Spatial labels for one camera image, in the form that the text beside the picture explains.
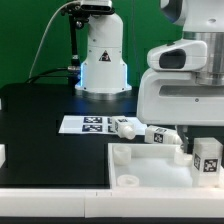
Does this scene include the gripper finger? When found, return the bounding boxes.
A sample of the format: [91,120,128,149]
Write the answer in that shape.
[176,125,189,153]

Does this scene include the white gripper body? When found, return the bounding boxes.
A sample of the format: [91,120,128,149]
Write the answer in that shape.
[136,39,224,126]

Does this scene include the white square table top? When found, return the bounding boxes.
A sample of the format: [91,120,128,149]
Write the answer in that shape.
[108,143,224,189]

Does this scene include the white front fence bar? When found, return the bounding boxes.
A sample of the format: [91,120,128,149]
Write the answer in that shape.
[0,188,224,218]

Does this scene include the white fence bar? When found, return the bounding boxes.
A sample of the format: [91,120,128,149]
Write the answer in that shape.
[0,144,6,168]
[0,188,224,218]

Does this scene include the white paper marker sheet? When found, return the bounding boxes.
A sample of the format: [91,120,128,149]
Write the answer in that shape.
[58,115,147,135]

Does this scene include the white left fence bar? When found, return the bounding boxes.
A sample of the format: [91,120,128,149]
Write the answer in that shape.
[0,144,6,168]

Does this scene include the black cables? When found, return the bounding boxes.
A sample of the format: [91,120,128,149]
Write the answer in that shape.
[25,67,82,85]

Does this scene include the grey cable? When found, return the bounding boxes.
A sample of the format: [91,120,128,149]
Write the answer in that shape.
[28,1,81,80]

